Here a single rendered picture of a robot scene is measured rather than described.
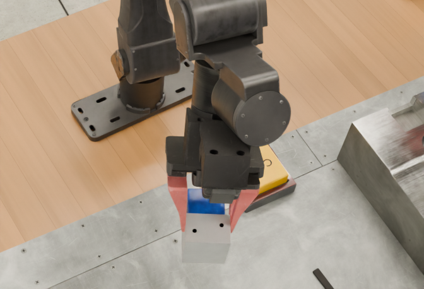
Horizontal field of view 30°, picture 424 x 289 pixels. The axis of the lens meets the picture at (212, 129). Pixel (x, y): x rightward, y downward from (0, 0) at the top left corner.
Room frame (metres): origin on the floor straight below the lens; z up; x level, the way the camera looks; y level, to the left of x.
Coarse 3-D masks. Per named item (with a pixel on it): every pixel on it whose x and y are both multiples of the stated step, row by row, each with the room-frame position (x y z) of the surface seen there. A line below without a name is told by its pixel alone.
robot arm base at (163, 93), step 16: (192, 64) 0.78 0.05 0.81; (160, 80) 0.70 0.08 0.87; (176, 80) 0.75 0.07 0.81; (192, 80) 0.75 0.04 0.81; (96, 96) 0.69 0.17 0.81; (112, 96) 0.70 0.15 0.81; (128, 96) 0.68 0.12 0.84; (144, 96) 0.68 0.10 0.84; (160, 96) 0.70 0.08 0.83; (176, 96) 0.72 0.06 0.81; (96, 112) 0.66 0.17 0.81; (112, 112) 0.67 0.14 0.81; (128, 112) 0.67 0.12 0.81; (144, 112) 0.68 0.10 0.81; (160, 112) 0.69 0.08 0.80; (96, 128) 0.64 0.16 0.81; (112, 128) 0.64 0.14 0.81
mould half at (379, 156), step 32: (416, 96) 0.73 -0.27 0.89; (352, 128) 0.66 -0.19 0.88; (384, 128) 0.66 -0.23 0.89; (416, 128) 0.67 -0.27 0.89; (352, 160) 0.64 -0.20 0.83; (384, 160) 0.61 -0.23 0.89; (416, 160) 0.62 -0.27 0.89; (384, 192) 0.59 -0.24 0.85; (416, 192) 0.57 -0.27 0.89; (416, 224) 0.54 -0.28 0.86; (416, 256) 0.52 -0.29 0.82
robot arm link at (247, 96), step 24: (264, 0) 0.56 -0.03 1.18; (264, 24) 0.55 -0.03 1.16; (192, 48) 0.51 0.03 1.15; (216, 48) 0.52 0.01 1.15; (240, 48) 0.52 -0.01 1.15; (240, 72) 0.47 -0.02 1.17; (264, 72) 0.47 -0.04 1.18; (216, 96) 0.47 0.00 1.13; (240, 96) 0.45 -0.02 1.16; (264, 96) 0.46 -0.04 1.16; (240, 120) 0.44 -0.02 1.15; (264, 120) 0.45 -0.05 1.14; (288, 120) 0.46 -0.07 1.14; (264, 144) 0.44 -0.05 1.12
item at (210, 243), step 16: (192, 192) 0.48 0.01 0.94; (192, 208) 0.46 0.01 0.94; (208, 208) 0.46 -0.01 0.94; (224, 208) 0.46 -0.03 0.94; (192, 224) 0.43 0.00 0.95; (208, 224) 0.43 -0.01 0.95; (224, 224) 0.44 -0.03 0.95; (192, 240) 0.41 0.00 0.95; (208, 240) 0.41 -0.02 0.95; (224, 240) 0.42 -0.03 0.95; (192, 256) 0.41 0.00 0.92; (208, 256) 0.41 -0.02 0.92; (224, 256) 0.42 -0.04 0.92
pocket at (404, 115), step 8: (408, 104) 0.72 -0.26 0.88; (416, 104) 0.72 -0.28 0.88; (392, 112) 0.71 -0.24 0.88; (400, 112) 0.71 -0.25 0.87; (408, 112) 0.72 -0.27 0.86; (416, 112) 0.72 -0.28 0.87; (400, 120) 0.70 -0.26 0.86; (408, 120) 0.71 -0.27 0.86; (416, 120) 0.71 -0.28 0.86; (408, 128) 0.69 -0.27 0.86
